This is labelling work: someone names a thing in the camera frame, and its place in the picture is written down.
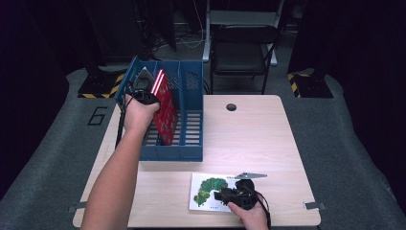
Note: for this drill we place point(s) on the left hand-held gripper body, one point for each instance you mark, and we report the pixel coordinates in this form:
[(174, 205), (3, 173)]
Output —
[(143, 87)]

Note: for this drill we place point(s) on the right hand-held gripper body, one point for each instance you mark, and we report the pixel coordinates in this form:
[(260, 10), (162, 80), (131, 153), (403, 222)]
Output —
[(244, 196)]

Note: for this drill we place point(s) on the blue picture book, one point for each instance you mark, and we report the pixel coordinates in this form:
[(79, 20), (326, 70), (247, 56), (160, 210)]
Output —
[(126, 83)]

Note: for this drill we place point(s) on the white caterpillar picture book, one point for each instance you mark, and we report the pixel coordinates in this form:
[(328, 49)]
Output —
[(204, 191)]

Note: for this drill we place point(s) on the blue plastic file rack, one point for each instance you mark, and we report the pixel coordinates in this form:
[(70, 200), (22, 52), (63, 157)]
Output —
[(191, 150)]

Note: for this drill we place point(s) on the person's right hand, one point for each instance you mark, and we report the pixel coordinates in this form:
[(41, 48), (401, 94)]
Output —
[(255, 220)]

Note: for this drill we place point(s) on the person's left hand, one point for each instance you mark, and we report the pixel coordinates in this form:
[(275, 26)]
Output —
[(139, 116)]

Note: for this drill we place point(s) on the black stand with striped base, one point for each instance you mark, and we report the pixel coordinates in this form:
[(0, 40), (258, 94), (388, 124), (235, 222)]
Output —
[(99, 84), (312, 86)]

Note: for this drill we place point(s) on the dark metal stand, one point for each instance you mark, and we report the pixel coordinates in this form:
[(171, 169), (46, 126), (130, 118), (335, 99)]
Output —
[(159, 25)]

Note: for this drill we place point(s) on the black folding chair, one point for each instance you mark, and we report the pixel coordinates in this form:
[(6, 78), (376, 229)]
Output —
[(239, 57)]

